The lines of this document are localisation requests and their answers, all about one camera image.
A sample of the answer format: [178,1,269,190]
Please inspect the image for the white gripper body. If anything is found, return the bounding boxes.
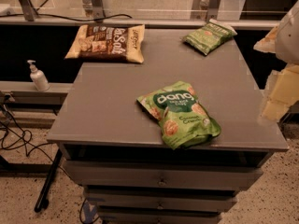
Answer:
[275,0,299,64]

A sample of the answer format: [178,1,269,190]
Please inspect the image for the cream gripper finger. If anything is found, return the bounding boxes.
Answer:
[253,26,278,53]
[258,63,299,123]

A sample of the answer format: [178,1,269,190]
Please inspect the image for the green dang rice chip bag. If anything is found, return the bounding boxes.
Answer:
[137,81,221,149]

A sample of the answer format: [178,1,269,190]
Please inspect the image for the small green snack bag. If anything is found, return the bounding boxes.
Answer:
[182,19,237,55]

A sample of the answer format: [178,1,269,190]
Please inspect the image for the brown sea salt chip bag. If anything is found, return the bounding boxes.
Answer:
[65,24,145,63]

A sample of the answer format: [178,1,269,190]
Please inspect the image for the grey drawer cabinet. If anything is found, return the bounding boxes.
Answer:
[48,29,288,224]

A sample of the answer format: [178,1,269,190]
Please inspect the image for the white pump lotion bottle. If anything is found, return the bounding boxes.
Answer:
[27,60,50,91]

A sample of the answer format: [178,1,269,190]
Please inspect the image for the black table leg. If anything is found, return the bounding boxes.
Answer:
[34,150,62,213]

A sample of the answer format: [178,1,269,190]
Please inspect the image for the metal frame post right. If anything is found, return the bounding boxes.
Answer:
[206,0,221,21]

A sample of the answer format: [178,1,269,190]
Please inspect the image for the metal frame post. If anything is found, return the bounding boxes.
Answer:
[91,0,105,19]
[18,0,36,21]
[206,0,221,21]

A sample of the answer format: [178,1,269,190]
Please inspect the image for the metal frame post middle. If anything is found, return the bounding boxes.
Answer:
[91,0,105,19]

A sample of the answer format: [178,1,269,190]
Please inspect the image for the black cable on ledge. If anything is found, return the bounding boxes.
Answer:
[0,0,134,22]

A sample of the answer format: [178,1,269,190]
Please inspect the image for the metal frame post left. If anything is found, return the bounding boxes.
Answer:
[18,0,36,21]

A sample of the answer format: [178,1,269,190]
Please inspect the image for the black floor cables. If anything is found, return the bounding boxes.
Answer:
[0,91,68,175]

